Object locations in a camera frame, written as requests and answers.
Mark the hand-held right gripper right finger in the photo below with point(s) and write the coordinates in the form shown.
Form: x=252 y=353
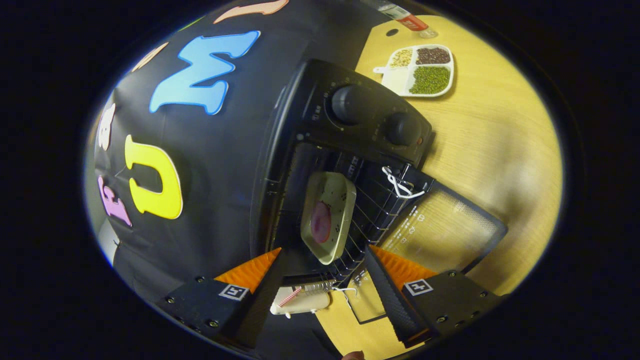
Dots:
x=387 y=295

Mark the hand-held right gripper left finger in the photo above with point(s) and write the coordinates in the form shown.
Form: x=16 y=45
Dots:
x=262 y=300

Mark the pink meat slice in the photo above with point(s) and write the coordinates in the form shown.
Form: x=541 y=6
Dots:
x=321 y=222

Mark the cream food tray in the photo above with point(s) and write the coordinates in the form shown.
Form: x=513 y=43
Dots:
x=337 y=200

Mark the black electric oven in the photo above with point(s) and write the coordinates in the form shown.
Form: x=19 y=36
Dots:
x=360 y=135

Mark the red striped straw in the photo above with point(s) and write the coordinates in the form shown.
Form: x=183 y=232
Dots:
x=290 y=297

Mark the clear glass cup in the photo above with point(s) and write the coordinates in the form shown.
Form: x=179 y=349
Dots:
x=320 y=287

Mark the black backdrop cloth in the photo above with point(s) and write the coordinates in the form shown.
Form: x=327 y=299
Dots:
x=210 y=150

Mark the white divided dish of beans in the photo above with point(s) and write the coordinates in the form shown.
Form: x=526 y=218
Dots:
x=430 y=80

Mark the small dark round disc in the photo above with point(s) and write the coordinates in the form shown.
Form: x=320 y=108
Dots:
x=392 y=32

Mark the plastic bottle with red label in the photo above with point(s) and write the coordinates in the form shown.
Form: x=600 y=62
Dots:
x=412 y=22

